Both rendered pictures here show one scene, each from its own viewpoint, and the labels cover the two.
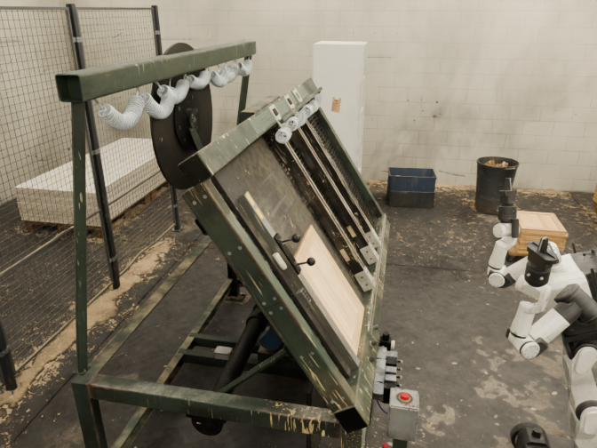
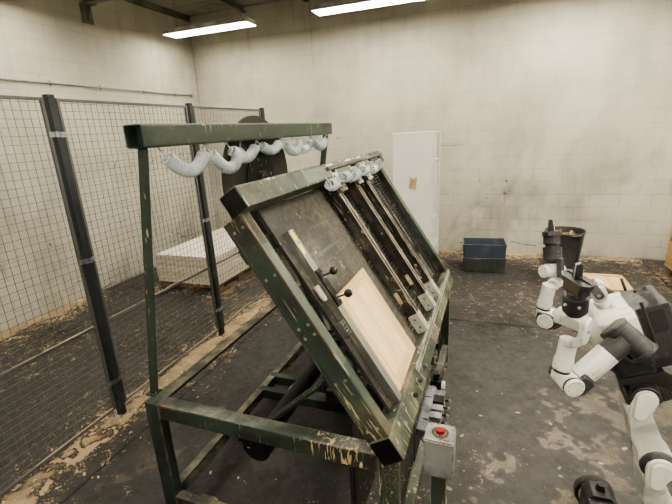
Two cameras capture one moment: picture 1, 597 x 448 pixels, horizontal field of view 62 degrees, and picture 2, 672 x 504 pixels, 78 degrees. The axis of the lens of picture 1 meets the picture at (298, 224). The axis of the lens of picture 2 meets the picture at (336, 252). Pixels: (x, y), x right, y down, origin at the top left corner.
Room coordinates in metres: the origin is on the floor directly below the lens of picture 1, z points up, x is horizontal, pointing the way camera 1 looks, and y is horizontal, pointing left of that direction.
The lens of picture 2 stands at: (0.18, -0.29, 2.13)
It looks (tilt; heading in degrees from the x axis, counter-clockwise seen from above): 16 degrees down; 9
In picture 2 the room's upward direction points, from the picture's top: 3 degrees counter-clockwise
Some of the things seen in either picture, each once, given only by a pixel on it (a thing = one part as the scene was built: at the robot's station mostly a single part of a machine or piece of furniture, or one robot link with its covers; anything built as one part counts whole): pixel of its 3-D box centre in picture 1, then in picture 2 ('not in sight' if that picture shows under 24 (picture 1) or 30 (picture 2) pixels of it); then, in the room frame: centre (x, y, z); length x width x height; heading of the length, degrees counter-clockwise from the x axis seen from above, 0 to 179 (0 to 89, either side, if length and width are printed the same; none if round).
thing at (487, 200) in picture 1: (494, 185); (562, 252); (6.14, -2.52, 0.33); 0.52 x 0.51 x 0.65; 169
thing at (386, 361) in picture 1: (388, 372); (436, 411); (2.07, -0.46, 0.69); 0.50 x 0.14 x 0.24; 168
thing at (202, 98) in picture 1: (188, 118); (262, 179); (2.81, 0.61, 1.85); 0.80 x 0.06 x 0.80; 168
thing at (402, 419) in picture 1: (402, 414); (439, 450); (1.63, -0.44, 0.84); 0.12 x 0.12 x 0.18; 78
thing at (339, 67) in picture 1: (338, 128); (416, 204); (6.33, -0.51, 1.03); 0.61 x 0.58 x 2.05; 169
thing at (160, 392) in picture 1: (271, 332); (338, 372); (2.82, 0.18, 0.41); 2.20 x 1.38 x 0.83; 168
